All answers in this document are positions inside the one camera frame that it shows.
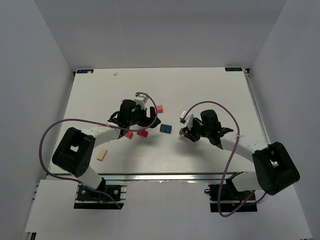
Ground brown wood block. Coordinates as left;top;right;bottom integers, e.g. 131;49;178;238
179;128;185;136

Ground blue wood block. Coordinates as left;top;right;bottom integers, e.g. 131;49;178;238
160;124;172;134

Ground natural wood block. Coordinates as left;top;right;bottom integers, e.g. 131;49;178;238
96;147;108;162

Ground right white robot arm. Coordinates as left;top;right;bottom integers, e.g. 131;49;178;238
179;109;301;196

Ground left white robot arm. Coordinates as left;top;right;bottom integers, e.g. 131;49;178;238
52;98;161;192

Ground orange arch block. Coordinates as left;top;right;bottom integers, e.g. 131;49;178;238
125;131;134;139

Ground red roof block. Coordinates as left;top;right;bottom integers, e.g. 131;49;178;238
136;129;149;138

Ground orange cube centre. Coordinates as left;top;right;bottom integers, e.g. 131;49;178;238
157;105;164;113

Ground right blue table label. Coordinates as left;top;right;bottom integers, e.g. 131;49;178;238
224;67;243;72

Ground blue table label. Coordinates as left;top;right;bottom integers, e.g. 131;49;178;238
76;69;94;74
224;67;243;72

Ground left blue table label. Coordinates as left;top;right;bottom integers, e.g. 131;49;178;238
76;69;94;74

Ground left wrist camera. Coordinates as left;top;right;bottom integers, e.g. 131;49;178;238
134;93;149;110

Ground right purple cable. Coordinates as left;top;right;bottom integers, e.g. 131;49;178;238
186;100;267;218

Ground purple cable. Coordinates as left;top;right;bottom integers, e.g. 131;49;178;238
186;100;267;218
38;91;159;211

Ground aluminium table rail front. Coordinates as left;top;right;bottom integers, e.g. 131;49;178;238
47;172;258;183

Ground aluminium table rail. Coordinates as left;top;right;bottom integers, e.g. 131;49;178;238
243;68;271;144
47;172;258;183

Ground aluminium table rail right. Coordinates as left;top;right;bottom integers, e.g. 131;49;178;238
243;68;271;144

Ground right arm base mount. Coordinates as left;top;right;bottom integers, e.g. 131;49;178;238
204;184;258;214

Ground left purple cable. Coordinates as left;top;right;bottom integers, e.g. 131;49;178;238
38;91;159;211

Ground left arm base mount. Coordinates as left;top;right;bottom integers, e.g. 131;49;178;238
73;184;127;210

